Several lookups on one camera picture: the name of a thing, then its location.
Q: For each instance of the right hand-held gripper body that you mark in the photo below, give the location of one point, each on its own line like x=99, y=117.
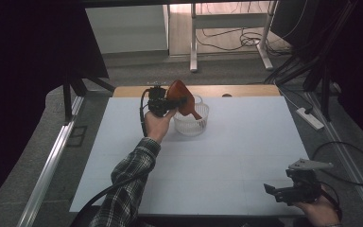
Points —
x=305, y=187

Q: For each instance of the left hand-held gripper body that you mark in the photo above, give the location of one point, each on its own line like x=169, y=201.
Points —
x=157, y=101

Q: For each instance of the brown wooden scoop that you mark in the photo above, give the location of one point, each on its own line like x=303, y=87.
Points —
x=178, y=90

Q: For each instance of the white plastic basket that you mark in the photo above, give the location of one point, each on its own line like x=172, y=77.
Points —
x=190, y=127

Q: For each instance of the person's left hand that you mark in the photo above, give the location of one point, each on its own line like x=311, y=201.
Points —
x=157, y=126

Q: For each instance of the person's right hand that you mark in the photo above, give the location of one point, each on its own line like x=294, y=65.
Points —
x=321, y=213

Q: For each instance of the white table mat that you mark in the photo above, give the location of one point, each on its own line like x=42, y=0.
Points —
x=227, y=164

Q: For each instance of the white power strip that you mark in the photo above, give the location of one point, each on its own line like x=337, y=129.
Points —
x=310, y=119

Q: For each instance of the white cabinet panel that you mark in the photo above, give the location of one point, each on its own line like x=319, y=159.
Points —
x=126, y=28

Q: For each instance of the dark floor hatch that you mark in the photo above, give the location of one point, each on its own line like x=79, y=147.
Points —
x=76, y=136

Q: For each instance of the black metal stand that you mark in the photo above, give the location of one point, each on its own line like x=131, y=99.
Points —
x=326, y=91
x=67, y=101

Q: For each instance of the aluminium floor rail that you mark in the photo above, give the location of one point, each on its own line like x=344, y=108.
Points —
x=349, y=160
x=47, y=176

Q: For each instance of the white desk frame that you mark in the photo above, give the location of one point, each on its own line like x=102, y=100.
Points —
x=193, y=47

